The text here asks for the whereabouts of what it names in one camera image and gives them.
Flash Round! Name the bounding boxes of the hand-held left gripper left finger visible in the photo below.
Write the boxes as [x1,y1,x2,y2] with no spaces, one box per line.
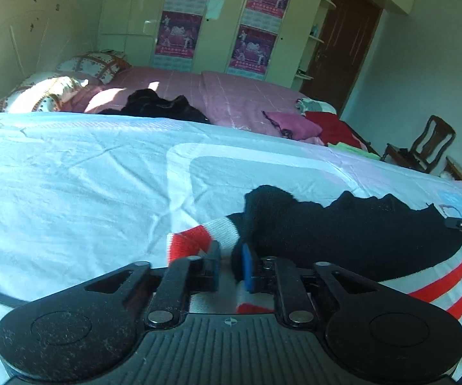
[82,241,223,328]

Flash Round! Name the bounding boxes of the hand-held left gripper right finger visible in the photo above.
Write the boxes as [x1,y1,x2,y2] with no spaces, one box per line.
[239,243,381,328]

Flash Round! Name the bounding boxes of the striped knit sweater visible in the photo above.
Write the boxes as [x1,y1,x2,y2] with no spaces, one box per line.
[166,184,462,385]

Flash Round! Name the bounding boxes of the dark wooden chair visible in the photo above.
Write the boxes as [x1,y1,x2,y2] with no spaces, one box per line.
[381,115,456,174]

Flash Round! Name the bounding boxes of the light green cloth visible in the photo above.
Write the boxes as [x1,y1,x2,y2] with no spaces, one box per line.
[327,141,370,155]

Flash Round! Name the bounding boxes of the pink cloth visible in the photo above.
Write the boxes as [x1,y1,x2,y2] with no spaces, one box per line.
[262,111,323,141]

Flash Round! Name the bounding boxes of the red cloth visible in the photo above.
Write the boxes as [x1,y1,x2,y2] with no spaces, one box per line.
[305,111,370,147]

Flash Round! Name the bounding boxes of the light blue patterned bed sheet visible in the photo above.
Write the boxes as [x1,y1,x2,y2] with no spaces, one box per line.
[0,111,462,385]

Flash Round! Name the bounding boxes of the pink bed cover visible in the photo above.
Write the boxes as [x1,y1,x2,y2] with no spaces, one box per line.
[60,66,340,146]

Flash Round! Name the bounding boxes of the black cloth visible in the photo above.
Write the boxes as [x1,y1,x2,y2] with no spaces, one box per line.
[98,88,211,124]

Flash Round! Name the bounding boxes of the green striped garment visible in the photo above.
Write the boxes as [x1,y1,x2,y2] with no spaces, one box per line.
[295,97,336,115]

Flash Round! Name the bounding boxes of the brown wooden door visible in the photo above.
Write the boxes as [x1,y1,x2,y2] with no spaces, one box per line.
[299,0,384,115]

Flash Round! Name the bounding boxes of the cream corner shelf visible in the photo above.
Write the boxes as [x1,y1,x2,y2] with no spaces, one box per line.
[293,0,336,83]

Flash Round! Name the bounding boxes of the floral white pillow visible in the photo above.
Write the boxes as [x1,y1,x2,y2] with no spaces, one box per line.
[0,72,100,114]

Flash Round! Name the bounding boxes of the cream wardrobe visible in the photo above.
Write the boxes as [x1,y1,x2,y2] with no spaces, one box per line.
[97,0,420,89]

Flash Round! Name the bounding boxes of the cream round headboard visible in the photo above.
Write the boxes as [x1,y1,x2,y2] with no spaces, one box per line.
[0,0,100,106]

